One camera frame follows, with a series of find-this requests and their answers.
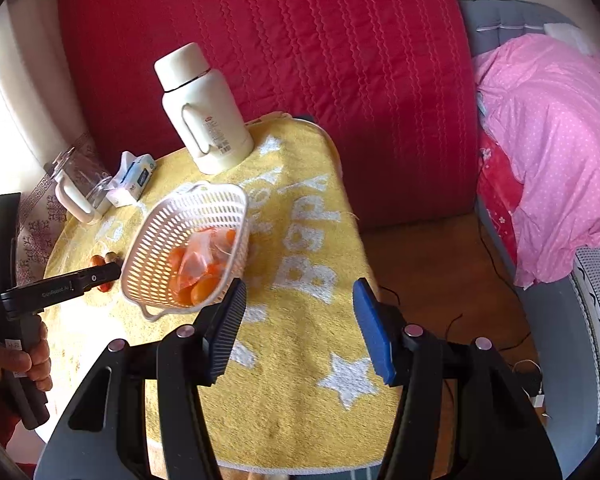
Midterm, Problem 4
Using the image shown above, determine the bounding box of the white curtain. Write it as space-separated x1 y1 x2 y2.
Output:
0 0 88 201

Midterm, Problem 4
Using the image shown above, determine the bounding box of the white thermos flask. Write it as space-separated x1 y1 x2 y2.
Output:
154 42 255 175

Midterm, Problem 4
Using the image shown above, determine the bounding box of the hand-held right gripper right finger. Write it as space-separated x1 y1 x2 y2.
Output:
352 277 563 480

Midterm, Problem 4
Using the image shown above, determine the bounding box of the pink dotted quilt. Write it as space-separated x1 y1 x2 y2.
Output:
472 35 600 289

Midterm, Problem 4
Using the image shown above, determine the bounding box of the clear plastic bag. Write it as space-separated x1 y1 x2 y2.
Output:
177 227 237 292

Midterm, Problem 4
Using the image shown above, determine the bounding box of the grey padded bed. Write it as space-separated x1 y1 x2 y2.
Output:
457 0 600 436

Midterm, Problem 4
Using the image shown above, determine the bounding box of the red floral cloth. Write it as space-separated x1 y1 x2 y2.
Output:
477 130 525 267

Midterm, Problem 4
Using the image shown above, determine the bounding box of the glass kettle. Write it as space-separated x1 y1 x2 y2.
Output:
44 146 114 225

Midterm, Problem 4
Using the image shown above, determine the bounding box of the black cable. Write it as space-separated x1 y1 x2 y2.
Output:
377 230 533 353

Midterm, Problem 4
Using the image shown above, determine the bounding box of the white charger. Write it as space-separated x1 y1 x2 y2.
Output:
512 359 551 413

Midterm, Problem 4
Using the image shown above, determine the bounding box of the orange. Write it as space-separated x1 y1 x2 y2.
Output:
190 278 219 307
167 246 189 282
209 229 237 262

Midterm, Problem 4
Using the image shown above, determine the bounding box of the person's left hand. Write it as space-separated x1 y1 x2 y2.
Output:
0 320 54 393

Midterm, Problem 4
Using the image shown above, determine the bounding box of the yellow printed towel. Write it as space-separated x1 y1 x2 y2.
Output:
42 115 402 472

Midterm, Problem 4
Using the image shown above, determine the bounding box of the red quilted blanket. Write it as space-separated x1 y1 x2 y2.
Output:
56 0 479 232

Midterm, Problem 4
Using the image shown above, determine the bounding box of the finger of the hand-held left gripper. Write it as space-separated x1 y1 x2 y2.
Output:
74 263 124 295

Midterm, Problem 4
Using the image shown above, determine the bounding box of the tissue pack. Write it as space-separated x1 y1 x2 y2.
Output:
105 151 157 207

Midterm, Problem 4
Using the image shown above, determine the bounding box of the white plastic basket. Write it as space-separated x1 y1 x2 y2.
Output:
120 181 250 322

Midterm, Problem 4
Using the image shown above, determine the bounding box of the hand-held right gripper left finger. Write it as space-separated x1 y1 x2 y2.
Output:
34 277 249 480

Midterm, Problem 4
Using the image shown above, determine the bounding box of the printed table cover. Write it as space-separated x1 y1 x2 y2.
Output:
145 437 383 480

